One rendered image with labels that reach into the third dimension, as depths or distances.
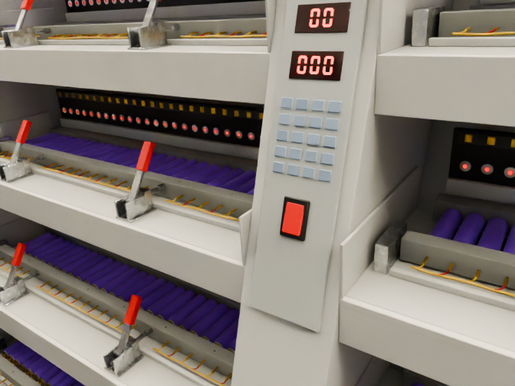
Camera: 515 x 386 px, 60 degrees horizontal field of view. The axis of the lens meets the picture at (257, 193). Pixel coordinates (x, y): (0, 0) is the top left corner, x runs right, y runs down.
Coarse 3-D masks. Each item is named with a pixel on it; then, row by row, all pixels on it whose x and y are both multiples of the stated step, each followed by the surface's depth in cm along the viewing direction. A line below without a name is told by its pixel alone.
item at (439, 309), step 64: (448, 192) 47; (512, 192) 44; (384, 256) 38; (448, 256) 37; (512, 256) 36; (384, 320) 34; (448, 320) 33; (512, 320) 32; (448, 384) 33; (512, 384) 30
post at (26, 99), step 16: (0, 0) 76; (16, 0) 78; (48, 0) 82; (64, 0) 85; (64, 16) 85; (0, 80) 78; (0, 96) 79; (16, 96) 81; (32, 96) 83; (48, 96) 86; (0, 112) 79; (16, 112) 81; (32, 112) 84; (0, 208) 82; (0, 224) 83
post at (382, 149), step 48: (384, 144) 38; (384, 192) 41; (336, 240) 36; (336, 288) 36; (240, 336) 42; (288, 336) 39; (336, 336) 37; (240, 384) 42; (288, 384) 39; (336, 384) 40
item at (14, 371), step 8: (0, 360) 80; (0, 368) 78; (8, 368) 78; (16, 368) 78; (8, 376) 77; (16, 376) 76; (24, 376) 76; (16, 384) 76; (24, 384) 74; (32, 384) 74; (40, 384) 74
